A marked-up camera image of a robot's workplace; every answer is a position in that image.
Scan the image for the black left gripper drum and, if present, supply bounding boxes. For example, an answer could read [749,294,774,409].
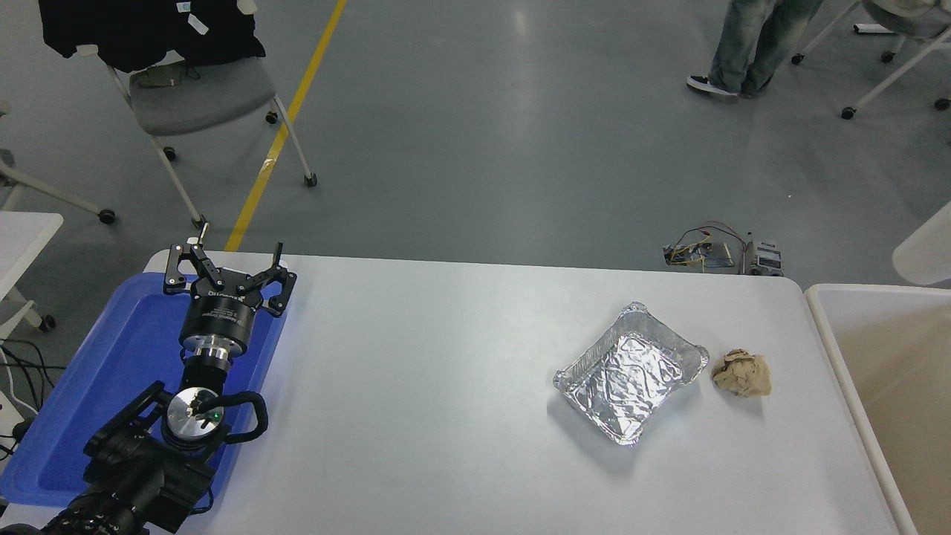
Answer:
[182,281,262,346]

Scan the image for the pale paper cup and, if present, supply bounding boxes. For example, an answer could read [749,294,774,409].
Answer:
[892,201,951,287]

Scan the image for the blue plastic tray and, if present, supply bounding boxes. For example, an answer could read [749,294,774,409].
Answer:
[0,271,289,508]

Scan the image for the white chair base with castor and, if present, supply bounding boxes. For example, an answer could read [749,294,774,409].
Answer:
[0,100,117,224]

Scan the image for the grey seat wheeled chair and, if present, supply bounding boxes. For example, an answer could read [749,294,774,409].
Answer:
[74,43,319,228]

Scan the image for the olive pouch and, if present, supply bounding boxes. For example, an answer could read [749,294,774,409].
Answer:
[134,62,191,89]

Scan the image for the white power strip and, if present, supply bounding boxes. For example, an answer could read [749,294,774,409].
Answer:
[0,392,30,447]

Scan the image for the black garment with tags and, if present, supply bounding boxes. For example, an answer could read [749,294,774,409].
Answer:
[37,0,266,73]

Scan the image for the silver foil tray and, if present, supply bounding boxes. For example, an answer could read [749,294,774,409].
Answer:
[553,302,710,446]

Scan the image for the crumpled tan paper ball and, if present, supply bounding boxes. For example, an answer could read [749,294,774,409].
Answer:
[711,349,772,398]

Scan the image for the small grey device box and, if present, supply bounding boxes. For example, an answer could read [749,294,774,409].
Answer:
[747,239,785,277]

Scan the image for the person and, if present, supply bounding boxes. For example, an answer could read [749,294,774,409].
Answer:
[687,0,824,101]

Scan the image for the large pale bin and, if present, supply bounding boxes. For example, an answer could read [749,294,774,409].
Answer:
[805,284,951,535]

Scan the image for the black cables bundle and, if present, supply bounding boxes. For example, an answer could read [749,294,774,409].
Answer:
[0,338,56,461]

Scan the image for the circuit board with coloured wires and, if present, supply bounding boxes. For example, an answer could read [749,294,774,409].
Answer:
[663,221,747,270]

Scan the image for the white frame wheeled chair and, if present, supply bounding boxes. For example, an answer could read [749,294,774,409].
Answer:
[792,0,951,120]

